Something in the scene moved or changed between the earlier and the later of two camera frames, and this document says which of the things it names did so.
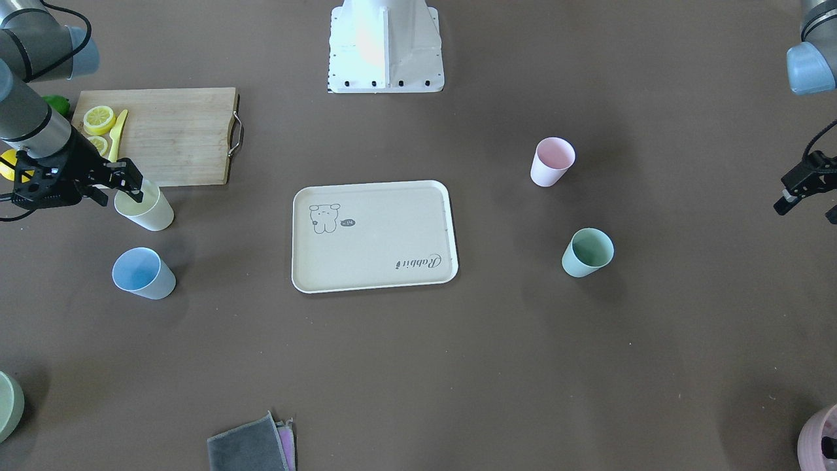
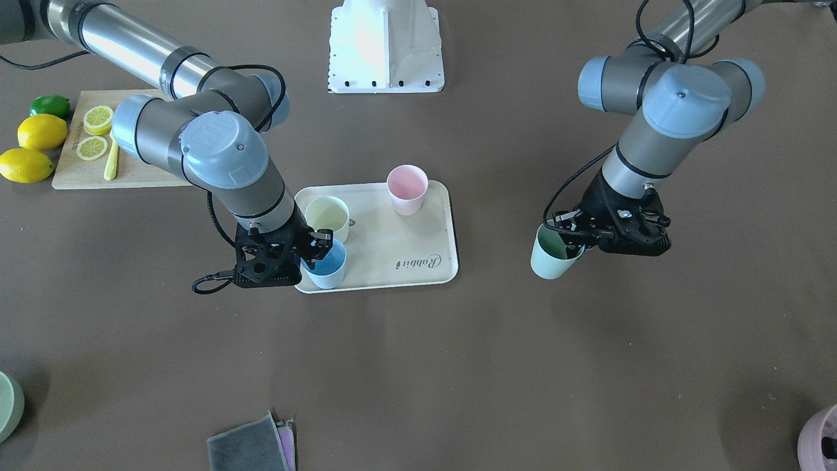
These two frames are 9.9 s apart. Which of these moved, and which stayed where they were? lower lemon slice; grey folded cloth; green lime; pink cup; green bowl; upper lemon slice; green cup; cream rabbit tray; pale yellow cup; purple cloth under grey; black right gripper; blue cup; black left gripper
Moved: green cup; pale yellow cup; black left gripper; pink cup; blue cup; black right gripper
Stayed: purple cloth under grey; upper lemon slice; green bowl; cream rabbit tray; lower lemon slice; grey folded cloth; green lime
